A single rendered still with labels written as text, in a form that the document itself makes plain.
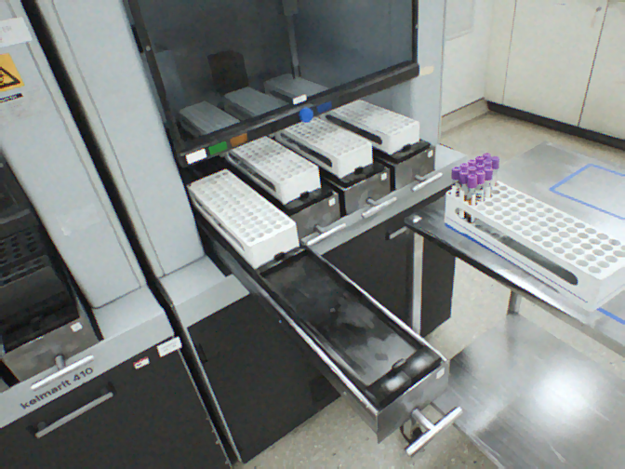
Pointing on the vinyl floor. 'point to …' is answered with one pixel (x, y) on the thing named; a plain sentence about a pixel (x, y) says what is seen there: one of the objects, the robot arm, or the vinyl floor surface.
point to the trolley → (516, 395)
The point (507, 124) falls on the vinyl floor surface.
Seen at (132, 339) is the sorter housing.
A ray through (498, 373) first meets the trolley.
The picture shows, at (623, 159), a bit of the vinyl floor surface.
